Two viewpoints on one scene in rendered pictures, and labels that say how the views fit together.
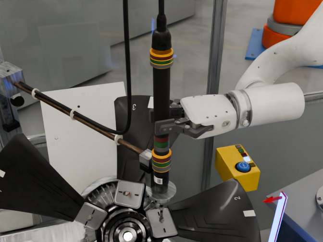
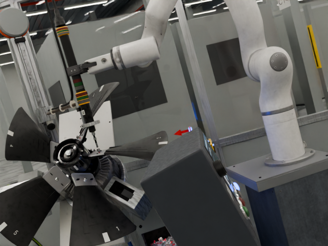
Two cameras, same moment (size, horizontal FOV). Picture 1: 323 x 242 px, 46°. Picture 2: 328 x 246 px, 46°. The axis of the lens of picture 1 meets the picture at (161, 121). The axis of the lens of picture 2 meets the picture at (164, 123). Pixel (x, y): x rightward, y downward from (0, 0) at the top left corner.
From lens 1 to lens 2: 114 cm
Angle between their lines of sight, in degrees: 36
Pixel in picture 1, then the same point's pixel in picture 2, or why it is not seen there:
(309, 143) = not seen: outside the picture
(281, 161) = not seen: hidden behind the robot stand
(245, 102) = (115, 48)
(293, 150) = not seen: hidden behind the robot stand
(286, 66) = (155, 33)
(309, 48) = (147, 10)
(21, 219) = (30, 176)
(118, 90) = (106, 105)
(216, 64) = (204, 98)
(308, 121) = (320, 142)
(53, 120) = (65, 128)
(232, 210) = (151, 142)
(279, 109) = (137, 48)
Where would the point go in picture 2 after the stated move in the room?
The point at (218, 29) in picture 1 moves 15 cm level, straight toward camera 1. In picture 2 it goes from (195, 70) to (183, 73)
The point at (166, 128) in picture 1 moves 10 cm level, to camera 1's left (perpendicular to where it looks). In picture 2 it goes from (71, 70) to (49, 77)
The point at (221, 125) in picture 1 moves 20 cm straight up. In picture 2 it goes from (104, 63) to (87, 7)
